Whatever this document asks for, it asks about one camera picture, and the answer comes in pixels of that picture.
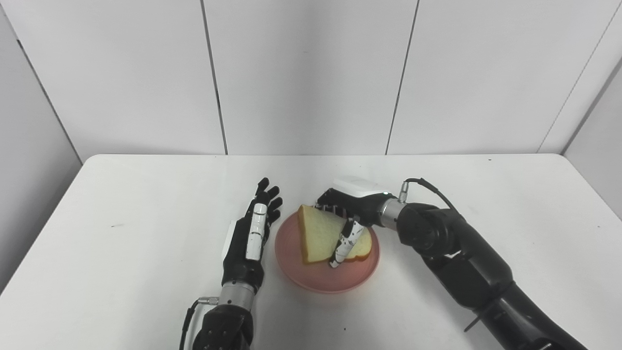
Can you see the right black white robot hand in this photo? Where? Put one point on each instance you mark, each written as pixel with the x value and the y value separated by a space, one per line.
pixel 354 204

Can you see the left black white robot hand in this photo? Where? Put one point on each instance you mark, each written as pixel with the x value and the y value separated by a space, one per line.
pixel 248 243

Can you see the slice of white bread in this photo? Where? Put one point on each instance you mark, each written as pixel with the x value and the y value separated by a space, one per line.
pixel 318 236

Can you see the pink round plate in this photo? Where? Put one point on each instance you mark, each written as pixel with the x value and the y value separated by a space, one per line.
pixel 311 272

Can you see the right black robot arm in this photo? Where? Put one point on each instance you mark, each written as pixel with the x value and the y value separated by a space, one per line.
pixel 476 272

